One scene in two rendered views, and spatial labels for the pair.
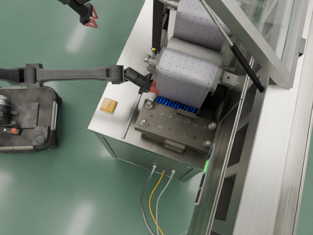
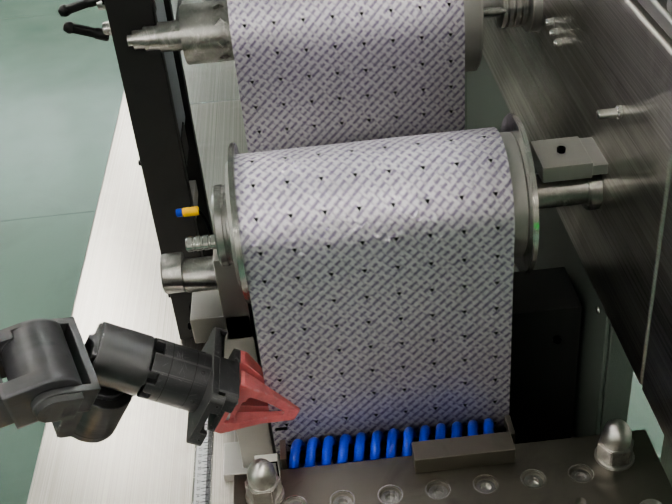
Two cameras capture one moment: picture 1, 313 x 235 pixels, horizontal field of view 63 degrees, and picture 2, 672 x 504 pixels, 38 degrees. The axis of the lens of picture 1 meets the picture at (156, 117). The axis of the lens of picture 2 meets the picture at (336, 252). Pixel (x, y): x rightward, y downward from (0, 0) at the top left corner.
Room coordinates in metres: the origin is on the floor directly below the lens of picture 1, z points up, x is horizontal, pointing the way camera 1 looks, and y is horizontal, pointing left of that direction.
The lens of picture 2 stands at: (-0.16, 0.12, 1.74)
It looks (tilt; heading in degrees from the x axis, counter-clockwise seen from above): 35 degrees down; 345
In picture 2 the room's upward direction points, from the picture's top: 6 degrees counter-clockwise
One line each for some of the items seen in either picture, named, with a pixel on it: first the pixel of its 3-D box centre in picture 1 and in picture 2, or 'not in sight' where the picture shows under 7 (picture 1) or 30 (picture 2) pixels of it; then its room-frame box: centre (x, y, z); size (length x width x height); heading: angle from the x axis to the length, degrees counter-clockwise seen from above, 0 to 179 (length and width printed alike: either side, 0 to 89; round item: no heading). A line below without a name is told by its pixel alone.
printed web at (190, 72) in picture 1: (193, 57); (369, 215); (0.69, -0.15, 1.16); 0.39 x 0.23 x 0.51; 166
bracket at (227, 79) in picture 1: (229, 79); (567, 156); (0.52, -0.28, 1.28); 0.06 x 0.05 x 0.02; 76
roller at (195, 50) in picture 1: (193, 57); not in sight; (0.68, -0.14, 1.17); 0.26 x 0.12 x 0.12; 76
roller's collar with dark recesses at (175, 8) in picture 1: (175, 2); (211, 31); (0.84, -0.03, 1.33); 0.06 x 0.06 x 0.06; 76
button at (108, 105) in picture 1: (108, 105); not in sight; (0.49, 0.27, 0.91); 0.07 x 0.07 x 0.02; 76
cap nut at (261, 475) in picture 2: (148, 103); (262, 479); (0.47, 0.04, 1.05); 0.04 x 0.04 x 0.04
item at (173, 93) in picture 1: (179, 95); (387, 370); (0.51, -0.10, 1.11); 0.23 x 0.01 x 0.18; 76
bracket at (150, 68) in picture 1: (153, 73); (230, 364); (0.64, 0.04, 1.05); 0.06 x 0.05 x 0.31; 76
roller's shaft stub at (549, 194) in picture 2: (225, 82); (558, 189); (0.52, -0.28, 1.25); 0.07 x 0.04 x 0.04; 76
